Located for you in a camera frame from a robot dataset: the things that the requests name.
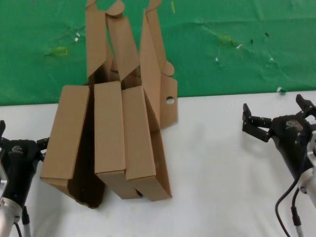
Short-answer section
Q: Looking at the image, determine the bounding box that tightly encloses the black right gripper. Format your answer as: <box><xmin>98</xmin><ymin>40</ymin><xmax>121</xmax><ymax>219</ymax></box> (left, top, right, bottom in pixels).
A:
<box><xmin>241</xmin><ymin>93</ymin><xmax>316</xmax><ymax>180</ymax></box>

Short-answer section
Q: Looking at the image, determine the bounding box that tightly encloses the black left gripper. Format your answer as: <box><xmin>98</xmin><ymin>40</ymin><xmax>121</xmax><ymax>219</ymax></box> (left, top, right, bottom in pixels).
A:
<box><xmin>0</xmin><ymin>120</ymin><xmax>49</xmax><ymax>205</ymax></box>

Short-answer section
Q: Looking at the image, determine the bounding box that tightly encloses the brown cardboard box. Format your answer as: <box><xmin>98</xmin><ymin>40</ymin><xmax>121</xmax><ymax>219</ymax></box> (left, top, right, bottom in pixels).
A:
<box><xmin>39</xmin><ymin>0</ymin><xmax>115</xmax><ymax>210</ymax></box>
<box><xmin>93</xmin><ymin>0</ymin><xmax>144</xmax><ymax>200</ymax></box>
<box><xmin>121</xmin><ymin>0</ymin><xmax>179</xmax><ymax>202</ymax></box>

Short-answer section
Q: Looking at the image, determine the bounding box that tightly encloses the green cloth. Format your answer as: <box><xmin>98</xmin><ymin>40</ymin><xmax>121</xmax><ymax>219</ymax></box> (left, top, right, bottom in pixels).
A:
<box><xmin>0</xmin><ymin>0</ymin><xmax>316</xmax><ymax>107</ymax></box>

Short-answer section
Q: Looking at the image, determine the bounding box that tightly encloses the yellow tape outline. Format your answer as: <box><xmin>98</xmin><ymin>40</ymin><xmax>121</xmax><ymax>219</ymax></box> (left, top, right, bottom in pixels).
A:
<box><xmin>218</xmin><ymin>35</ymin><xmax>234</xmax><ymax>47</ymax></box>
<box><xmin>44</xmin><ymin>46</ymin><xmax>69</xmax><ymax>58</ymax></box>

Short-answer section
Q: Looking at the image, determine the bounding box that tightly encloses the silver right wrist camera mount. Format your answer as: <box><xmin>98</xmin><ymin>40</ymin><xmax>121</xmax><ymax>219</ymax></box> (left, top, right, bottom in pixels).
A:
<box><xmin>306</xmin><ymin>117</ymin><xmax>316</xmax><ymax>171</ymax></box>

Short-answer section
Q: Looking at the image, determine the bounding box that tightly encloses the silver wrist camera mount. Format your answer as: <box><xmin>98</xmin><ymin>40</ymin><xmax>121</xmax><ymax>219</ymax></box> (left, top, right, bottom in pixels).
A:
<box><xmin>306</xmin><ymin>117</ymin><xmax>316</xmax><ymax>171</ymax></box>
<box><xmin>0</xmin><ymin>161</ymin><xmax>8</xmax><ymax>196</ymax></box>

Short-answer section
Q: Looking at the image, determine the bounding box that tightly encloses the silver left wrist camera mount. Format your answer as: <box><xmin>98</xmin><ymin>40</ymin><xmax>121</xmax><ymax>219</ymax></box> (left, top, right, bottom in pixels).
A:
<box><xmin>0</xmin><ymin>161</ymin><xmax>8</xmax><ymax>196</ymax></box>

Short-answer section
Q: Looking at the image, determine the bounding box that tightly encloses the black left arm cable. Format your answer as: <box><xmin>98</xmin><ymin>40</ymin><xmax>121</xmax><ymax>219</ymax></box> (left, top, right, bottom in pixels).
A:
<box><xmin>13</xmin><ymin>206</ymin><xmax>32</xmax><ymax>237</ymax></box>

